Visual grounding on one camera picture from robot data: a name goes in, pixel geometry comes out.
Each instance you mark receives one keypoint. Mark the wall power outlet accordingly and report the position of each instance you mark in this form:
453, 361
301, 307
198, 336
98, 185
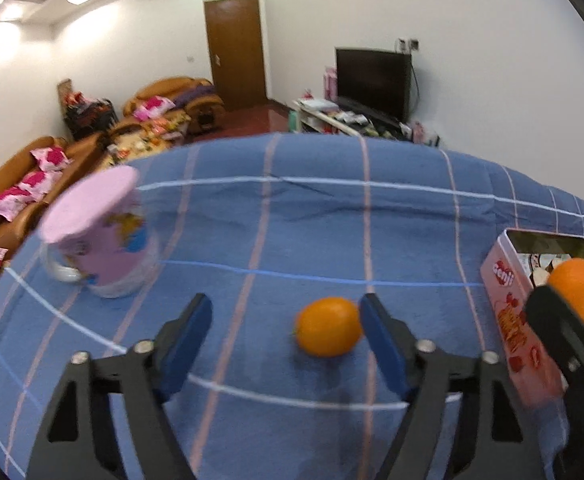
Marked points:
407, 44

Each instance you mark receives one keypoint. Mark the small pink bag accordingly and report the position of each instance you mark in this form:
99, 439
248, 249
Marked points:
424, 134

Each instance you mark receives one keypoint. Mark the brown armchair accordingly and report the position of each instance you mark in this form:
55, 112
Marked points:
202, 107

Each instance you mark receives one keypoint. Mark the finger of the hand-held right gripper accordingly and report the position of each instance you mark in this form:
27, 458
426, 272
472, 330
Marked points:
551, 316

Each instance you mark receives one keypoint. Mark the tall pink bag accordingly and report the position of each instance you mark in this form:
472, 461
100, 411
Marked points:
330, 85

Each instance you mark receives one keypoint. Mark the orange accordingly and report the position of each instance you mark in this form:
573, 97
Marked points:
574, 290
329, 327

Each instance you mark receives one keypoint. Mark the blue plaid blanket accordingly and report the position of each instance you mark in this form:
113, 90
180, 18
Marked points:
322, 210

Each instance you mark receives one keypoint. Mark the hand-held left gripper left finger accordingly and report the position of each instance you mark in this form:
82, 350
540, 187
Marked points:
187, 345

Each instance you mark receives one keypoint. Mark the purple cloth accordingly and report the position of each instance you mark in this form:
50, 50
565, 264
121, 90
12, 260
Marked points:
194, 94

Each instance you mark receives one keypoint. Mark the flat white box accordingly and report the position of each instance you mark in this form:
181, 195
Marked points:
319, 105

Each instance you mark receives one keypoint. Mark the black chair with clothes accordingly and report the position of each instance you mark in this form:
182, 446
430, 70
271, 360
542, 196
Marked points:
89, 115

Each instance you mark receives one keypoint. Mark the black flat television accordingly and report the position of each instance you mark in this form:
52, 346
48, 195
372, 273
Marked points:
371, 82

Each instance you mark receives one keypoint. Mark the brown wooden door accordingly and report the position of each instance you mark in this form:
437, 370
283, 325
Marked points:
234, 55

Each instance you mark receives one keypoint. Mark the pink cartoon mug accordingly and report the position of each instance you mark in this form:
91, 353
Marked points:
112, 255

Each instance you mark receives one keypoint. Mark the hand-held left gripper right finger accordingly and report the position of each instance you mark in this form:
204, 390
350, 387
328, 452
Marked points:
379, 345

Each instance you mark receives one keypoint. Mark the long brown leather sofa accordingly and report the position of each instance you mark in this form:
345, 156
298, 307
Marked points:
17, 225

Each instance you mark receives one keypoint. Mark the pink tin box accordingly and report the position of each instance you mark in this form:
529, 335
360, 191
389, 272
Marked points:
516, 330

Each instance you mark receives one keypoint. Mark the rolled patterned mat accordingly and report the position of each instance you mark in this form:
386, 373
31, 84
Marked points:
64, 91

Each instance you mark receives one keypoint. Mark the printed paper leaflet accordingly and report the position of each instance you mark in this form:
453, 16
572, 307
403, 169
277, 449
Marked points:
536, 265

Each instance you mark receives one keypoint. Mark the white television stand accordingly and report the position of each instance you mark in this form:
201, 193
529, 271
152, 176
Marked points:
332, 121

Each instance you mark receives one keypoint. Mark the cluttered coffee table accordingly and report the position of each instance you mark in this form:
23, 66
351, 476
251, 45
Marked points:
147, 137

